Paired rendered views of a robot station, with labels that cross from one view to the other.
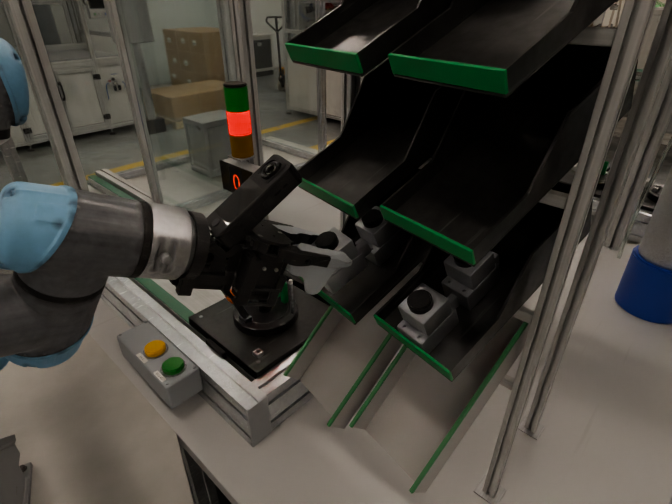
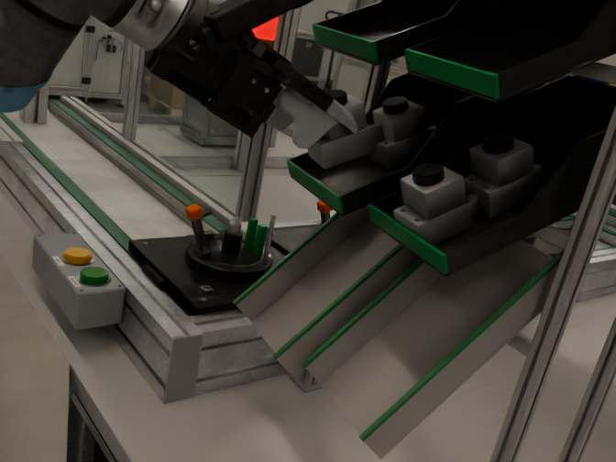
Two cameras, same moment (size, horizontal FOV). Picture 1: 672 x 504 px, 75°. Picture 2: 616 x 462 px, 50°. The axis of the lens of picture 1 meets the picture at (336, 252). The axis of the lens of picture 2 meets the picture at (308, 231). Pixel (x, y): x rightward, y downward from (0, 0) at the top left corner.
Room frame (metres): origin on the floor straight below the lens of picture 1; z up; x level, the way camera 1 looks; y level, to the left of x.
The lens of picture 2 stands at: (-0.20, -0.06, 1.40)
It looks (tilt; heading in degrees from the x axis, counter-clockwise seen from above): 20 degrees down; 6
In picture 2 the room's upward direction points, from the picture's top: 12 degrees clockwise
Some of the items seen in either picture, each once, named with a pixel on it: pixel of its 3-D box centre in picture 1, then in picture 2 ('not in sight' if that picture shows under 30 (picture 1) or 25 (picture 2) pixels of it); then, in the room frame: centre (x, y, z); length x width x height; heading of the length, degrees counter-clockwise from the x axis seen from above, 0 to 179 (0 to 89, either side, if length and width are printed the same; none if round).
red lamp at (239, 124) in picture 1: (239, 121); (263, 23); (0.97, 0.21, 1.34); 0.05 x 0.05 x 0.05
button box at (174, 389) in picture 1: (158, 361); (76, 276); (0.66, 0.36, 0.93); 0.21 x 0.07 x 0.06; 47
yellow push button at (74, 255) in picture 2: (155, 349); (77, 258); (0.66, 0.36, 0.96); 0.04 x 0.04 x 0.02
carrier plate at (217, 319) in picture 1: (266, 318); (227, 269); (0.76, 0.15, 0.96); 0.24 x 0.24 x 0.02; 47
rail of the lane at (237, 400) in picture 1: (145, 313); (74, 235); (0.83, 0.46, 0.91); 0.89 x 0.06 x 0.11; 47
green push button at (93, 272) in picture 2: (173, 367); (93, 278); (0.61, 0.31, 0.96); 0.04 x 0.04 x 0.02
